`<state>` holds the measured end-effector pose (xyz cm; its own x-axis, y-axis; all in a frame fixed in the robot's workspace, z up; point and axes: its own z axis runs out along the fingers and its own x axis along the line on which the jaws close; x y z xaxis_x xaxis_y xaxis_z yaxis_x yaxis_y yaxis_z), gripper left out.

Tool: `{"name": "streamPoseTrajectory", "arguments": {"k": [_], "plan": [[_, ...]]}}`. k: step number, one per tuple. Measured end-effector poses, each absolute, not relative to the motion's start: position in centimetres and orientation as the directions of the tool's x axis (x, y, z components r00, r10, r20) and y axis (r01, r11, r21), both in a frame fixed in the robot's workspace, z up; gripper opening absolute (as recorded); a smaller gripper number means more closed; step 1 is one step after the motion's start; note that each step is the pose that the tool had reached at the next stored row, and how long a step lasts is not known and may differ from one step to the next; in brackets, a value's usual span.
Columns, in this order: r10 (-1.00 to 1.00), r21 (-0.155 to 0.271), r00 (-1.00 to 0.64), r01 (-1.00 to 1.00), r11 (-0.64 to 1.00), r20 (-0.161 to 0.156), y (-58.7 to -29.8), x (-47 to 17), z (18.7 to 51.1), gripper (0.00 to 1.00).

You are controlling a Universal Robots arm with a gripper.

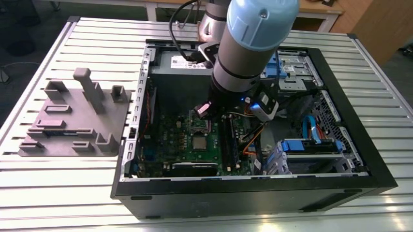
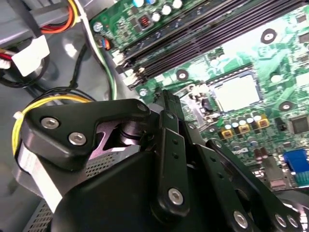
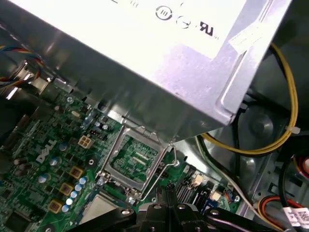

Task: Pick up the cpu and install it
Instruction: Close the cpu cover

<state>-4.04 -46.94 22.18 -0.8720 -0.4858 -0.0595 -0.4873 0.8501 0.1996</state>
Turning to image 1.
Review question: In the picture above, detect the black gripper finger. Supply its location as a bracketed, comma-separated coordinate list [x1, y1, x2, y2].
[193, 101, 213, 120]

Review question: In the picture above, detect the silver CPU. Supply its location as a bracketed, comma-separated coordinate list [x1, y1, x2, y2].
[192, 137, 208, 150]

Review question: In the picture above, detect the CPU socket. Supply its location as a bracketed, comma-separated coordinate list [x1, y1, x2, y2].
[189, 135, 211, 153]

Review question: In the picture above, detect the green motherboard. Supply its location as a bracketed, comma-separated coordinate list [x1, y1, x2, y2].
[137, 113, 255, 177]

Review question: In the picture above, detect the grey power supply unit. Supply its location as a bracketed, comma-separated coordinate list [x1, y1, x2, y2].
[148, 50, 213, 114]

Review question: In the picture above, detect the black RAM slot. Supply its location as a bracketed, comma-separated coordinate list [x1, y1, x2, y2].
[221, 115, 232, 170]
[227, 115, 238, 170]
[217, 116, 228, 170]

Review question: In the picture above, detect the blue drive carrier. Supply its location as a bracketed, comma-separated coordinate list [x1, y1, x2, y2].
[263, 52, 287, 79]

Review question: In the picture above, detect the grey metal drive cage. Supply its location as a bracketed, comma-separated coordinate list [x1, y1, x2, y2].
[258, 49, 324, 104]

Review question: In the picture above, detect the black graphics card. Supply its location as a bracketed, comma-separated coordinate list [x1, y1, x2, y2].
[163, 161, 220, 177]

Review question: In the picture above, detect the hard disk in blue carrier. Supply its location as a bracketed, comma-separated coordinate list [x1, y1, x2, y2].
[279, 139, 344, 155]

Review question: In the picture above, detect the grey metal disk bay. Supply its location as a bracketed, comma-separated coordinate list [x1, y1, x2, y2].
[267, 140, 365, 174]

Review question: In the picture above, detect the black PC case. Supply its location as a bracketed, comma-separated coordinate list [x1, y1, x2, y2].
[111, 38, 399, 220]

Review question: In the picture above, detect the grey parts rack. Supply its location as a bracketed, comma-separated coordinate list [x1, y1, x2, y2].
[17, 68, 132, 158]

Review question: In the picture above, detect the RAM stick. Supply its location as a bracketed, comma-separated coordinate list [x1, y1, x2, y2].
[42, 130, 92, 137]

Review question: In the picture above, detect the wooden desk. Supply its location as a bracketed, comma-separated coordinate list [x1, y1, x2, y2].
[298, 0, 344, 33]

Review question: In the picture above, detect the wooden cabinet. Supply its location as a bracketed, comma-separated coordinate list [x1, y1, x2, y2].
[331, 0, 413, 66]

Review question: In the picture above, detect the black office chair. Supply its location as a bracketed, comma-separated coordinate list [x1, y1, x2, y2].
[0, 0, 42, 58]

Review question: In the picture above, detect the coloured power wire bundle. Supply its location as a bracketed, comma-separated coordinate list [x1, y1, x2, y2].
[243, 96, 259, 118]

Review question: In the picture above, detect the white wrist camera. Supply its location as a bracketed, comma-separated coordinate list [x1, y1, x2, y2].
[251, 91, 279, 121]

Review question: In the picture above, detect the orange wire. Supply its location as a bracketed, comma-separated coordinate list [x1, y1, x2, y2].
[242, 123, 266, 156]

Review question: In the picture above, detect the black wire bundle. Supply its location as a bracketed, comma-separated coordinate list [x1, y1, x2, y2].
[242, 89, 323, 143]

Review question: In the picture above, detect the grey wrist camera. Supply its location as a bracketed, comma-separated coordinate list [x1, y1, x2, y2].
[196, 42, 220, 66]

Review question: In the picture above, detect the blue wire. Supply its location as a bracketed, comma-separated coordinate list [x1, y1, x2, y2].
[302, 115, 323, 145]

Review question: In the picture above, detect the black camera cable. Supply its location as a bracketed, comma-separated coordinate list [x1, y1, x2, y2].
[168, 0, 203, 64]

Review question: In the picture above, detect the thin cable grey plug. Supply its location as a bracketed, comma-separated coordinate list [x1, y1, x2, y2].
[175, 0, 197, 27]

